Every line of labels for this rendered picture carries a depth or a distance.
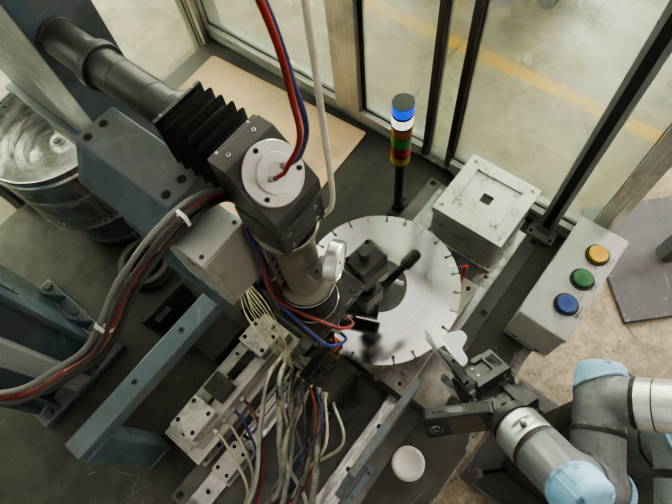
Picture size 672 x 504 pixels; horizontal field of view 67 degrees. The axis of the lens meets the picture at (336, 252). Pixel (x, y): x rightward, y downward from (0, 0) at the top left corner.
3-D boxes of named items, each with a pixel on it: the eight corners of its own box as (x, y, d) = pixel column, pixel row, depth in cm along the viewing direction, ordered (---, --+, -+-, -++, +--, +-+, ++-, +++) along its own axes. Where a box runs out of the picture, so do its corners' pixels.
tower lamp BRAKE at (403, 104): (400, 100, 102) (400, 89, 100) (418, 109, 101) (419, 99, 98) (387, 114, 101) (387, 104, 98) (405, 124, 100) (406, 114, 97)
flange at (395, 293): (408, 309, 102) (409, 305, 100) (353, 311, 103) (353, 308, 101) (404, 259, 107) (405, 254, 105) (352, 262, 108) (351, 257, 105)
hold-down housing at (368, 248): (369, 279, 93) (366, 228, 74) (387, 297, 91) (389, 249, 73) (347, 299, 91) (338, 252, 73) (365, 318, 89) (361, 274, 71)
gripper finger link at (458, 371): (444, 349, 88) (475, 393, 84) (435, 355, 87) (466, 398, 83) (446, 341, 83) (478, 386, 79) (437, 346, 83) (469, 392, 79)
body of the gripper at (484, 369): (495, 375, 89) (544, 421, 79) (454, 400, 88) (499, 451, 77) (487, 345, 85) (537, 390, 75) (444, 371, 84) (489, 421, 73)
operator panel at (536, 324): (561, 244, 127) (582, 215, 114) (602, 268, 124) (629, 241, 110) (503, 331, 119) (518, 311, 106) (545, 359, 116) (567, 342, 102)
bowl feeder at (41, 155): (125, 145, 152) (56, 52, 120) (196, 196, 142) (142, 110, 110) (45, 219, 143) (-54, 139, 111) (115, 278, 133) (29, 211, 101)
